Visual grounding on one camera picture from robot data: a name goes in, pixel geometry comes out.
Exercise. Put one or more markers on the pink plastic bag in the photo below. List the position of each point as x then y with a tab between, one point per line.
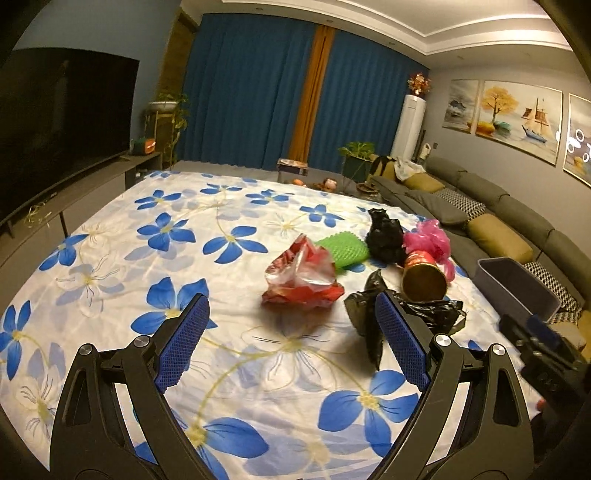
429	235

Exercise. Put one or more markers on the small yellow pillow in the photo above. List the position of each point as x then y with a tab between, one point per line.
422	183

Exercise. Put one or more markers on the trailing plant on stand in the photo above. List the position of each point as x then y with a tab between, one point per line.
168	110

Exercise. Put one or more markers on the white clothing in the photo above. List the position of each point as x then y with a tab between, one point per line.
407	168

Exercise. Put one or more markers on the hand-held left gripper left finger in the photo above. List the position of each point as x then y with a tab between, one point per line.
182	341

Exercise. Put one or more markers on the white standing air conditioner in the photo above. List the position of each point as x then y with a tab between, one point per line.
408	129

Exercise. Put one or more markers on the large yellow pillow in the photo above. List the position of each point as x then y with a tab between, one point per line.
501	237

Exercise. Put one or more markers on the potted plant in green pot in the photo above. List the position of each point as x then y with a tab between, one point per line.
358	161

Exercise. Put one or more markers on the red and gold can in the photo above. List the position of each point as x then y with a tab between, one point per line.
422	277

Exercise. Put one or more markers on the yellow seat cushion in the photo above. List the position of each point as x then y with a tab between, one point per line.
577	330

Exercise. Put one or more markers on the green foam fruit net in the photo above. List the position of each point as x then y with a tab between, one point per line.
344	251

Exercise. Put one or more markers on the grey television stand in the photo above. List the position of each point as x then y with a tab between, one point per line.
92	194

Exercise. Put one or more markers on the purple sky painting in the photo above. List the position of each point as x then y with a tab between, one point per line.
579	138

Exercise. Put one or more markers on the blue curtain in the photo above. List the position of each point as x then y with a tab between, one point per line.
244	92
364	101

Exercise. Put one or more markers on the orange curtain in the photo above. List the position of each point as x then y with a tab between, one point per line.
314	92

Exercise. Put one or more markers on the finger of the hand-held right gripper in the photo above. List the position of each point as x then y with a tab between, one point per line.
513	330
544	330

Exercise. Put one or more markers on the blue floral white blanket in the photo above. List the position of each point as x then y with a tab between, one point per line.
138	277

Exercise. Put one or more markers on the grey sectional sofa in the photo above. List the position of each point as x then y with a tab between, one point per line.
521	212

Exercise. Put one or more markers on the black television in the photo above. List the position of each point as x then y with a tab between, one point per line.
60	129

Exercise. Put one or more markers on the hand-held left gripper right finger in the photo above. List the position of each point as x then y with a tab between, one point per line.
401	341

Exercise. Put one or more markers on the black clothing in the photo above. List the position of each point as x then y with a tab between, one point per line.
382	166

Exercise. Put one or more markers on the red gold flower decoration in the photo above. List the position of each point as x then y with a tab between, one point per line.
419	84

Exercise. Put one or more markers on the red clear plastic bag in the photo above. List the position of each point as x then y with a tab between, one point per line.
302	277

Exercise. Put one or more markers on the wide tree and sailboat painting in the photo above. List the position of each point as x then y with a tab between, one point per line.
519	120

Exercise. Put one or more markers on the black plastic bag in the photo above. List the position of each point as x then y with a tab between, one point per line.
385	235
362	309
434	316

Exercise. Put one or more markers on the small black white patterned pillow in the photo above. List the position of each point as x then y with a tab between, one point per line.
461	203

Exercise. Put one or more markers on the large black white patterned pillow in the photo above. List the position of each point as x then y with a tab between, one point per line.
556	281

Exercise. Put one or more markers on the grey pillow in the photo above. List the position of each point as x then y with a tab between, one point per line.
431	207

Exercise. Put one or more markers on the small grey landscape painting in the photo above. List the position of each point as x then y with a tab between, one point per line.
461	105

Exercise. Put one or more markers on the grey plastic bin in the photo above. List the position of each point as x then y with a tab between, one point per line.
512	290

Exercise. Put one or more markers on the pig figurine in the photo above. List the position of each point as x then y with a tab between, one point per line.
330	184

